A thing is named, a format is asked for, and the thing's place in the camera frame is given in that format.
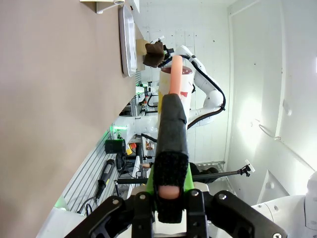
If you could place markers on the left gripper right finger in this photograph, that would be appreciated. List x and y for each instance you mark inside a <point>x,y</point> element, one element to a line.
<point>223,213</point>

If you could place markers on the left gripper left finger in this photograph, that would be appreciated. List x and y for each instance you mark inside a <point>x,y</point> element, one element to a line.
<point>116,213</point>

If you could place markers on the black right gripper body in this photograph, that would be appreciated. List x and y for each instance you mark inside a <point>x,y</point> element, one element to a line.
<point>168,57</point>

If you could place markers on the dark brown cloth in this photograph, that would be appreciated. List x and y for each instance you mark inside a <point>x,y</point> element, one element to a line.
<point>153,55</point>

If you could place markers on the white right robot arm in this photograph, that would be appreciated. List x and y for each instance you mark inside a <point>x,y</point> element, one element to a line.
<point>210,96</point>

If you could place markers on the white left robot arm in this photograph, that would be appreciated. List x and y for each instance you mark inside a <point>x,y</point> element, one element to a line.
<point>284,218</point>

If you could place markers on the light wooden table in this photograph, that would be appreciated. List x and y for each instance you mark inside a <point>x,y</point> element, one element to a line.
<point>141,49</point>

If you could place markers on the black power screwdriver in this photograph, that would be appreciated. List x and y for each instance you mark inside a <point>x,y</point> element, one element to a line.
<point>106,173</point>

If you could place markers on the silver metal tray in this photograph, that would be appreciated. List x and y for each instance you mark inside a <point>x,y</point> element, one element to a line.
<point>127,42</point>

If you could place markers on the slotted aluminium panel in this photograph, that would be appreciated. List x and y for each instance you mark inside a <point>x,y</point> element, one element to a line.
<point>89,173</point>

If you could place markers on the yellow emergency stop button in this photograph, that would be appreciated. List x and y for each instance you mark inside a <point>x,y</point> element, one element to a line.
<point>130,148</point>

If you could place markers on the black cylindrical cup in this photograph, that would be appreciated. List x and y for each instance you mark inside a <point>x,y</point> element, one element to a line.
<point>114,146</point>

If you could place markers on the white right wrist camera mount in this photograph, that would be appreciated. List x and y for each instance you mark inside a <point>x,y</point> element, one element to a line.
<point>158,39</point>

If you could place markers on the black boom pole with mount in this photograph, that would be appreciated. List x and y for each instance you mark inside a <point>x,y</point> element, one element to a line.
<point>223,173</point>

